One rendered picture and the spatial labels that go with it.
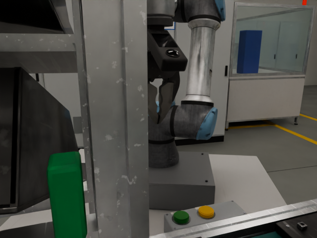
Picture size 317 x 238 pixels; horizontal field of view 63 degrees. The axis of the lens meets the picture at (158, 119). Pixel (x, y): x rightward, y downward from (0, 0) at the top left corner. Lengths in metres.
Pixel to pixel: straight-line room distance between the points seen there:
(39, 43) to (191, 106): 0.69
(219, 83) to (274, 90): 1.38
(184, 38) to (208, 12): 2.54
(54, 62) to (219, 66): 3.42
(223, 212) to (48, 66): 0.57
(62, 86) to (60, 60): 3.01
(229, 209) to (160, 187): 0.23
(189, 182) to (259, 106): 3.96
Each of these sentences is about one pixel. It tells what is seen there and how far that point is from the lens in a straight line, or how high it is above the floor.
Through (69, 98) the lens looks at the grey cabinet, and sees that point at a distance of 3.36.
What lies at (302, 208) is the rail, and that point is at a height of 0.95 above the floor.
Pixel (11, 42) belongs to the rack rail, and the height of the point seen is 1.39.
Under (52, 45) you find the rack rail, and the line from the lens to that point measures 0.26.
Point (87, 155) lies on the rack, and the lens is 0.28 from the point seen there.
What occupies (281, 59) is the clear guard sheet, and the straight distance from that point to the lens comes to 4.88.
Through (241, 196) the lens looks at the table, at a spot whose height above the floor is 0.86.
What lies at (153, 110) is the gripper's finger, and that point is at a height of 1.25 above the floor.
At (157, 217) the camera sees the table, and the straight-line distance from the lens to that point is 0.88.
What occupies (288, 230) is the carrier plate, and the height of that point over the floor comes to 0.97.
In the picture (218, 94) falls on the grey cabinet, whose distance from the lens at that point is 3.75.
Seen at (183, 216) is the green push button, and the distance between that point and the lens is 0.70.
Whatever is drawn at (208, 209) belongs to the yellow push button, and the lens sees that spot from 0.73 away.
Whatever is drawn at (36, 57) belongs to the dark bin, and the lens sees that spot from 0.33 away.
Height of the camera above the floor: 1.38
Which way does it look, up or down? 16 degrees down
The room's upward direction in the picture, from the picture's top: straight up
